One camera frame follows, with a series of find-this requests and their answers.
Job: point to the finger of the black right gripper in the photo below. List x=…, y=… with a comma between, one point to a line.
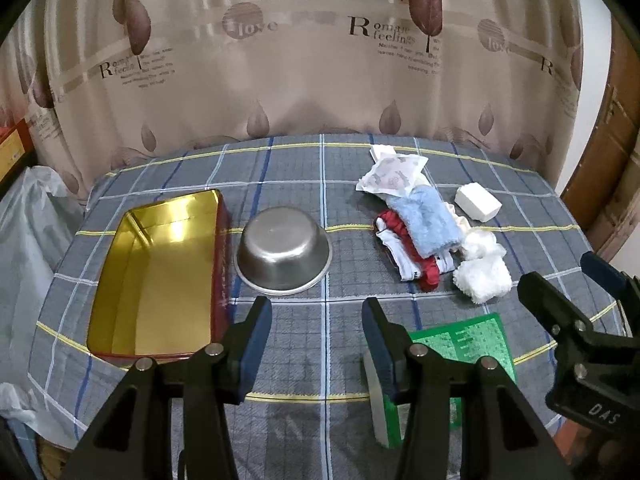
x=613, y=281
x=559, y=317

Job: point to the stainless steel bowl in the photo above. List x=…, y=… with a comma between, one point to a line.
x=282, y=252

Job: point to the red white satin cloth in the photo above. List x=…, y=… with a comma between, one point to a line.
x=411, y=267

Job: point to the gold red tin tray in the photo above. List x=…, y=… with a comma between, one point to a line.
x=164, y=286

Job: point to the brown wooden door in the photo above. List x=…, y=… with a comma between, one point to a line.
x=603, y=193

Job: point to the green white tissue box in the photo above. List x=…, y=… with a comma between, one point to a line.
x=464, y=341

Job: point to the patterned white handkerchief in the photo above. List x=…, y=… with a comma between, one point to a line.
x=393, y=174

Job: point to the grey plaid tablecloth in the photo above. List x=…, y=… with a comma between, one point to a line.
x=235, y=289

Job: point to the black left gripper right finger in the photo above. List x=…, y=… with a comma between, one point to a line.
x=502, y=437

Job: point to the light blue fluffy towel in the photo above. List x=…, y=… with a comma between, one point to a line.
x=428, y=221

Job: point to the red yellow cardboard box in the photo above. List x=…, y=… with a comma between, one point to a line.
x=17, y=150

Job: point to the white foam block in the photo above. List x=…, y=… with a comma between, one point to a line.
x=476, y=202

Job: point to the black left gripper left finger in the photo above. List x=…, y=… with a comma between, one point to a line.
x=166, y=421

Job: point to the white fluffy yellow-lined mitt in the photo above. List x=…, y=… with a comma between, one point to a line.
x=482, y=274

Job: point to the beige printed curtain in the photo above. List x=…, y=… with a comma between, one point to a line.
x=103, y=84

